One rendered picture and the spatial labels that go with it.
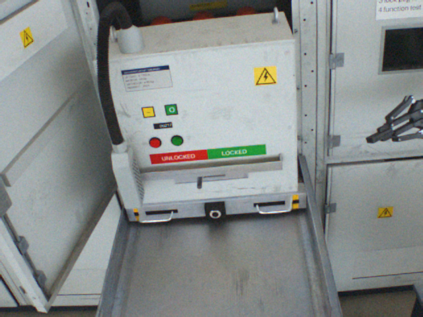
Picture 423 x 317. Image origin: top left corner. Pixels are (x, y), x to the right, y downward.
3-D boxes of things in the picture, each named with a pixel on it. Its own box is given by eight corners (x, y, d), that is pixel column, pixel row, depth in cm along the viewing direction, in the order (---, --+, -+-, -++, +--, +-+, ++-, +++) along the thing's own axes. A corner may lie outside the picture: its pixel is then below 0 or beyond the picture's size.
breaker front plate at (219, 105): (297, 197, 131) (294, 43, 103) (135, 210, 135) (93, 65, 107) (296, 194, 132) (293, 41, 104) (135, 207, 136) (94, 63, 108)
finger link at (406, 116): (424, 113, 115) (423, 108, 115) (392, 128, 113) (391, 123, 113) (414, 113, 119) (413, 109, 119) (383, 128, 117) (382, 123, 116)
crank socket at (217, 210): (226, 219, 133) (224, 207, 130) (205, 221, 133) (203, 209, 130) (226, 213, 135) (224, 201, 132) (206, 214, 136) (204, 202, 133)
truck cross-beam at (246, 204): (306, 208, 133) (306, 193, 130) (129, 221, 138) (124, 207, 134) (303, 197, 137) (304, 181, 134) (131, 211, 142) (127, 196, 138)
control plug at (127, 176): (142, 209, 121) (127, 156, 111) (125, 209, 122) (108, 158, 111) (145, 189, 127) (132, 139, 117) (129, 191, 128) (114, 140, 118)
